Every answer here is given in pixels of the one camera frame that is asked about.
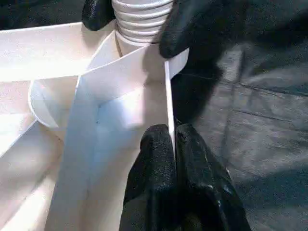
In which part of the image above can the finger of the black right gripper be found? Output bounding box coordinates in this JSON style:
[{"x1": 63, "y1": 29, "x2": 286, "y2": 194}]
[
  {"x1": 158, "y1": 0, "x2": 241, "y2": 59},
  {"x1": 81, "y1": 0, "x2": 116, "y2": 32}
]

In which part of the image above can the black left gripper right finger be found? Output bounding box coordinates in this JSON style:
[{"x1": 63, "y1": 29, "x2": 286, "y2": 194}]
[{"x1": 174, "y1": 124, "x2": 251, "y2": 231}]

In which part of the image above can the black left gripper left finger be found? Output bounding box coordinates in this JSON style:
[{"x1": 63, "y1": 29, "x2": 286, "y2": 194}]
[{"x1": 122, "y1": 124, "x2": 180, "y2": 231}]

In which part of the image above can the white plastic table leg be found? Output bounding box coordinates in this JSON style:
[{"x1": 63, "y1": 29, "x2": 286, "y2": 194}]
[{"x1": 112, "y1": 0, "x2": 174, "y2": 48}]

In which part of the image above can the white plastic table top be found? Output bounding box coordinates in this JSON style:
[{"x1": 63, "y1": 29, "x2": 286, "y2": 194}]
[{"x1": 0, "y1": 21, "x2": 190, "y2": 231}]

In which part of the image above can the black glossy mat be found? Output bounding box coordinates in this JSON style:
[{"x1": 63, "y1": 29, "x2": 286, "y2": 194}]
[{"x1": 0, "y1": 0, "x2": 308, "y2": 231}]

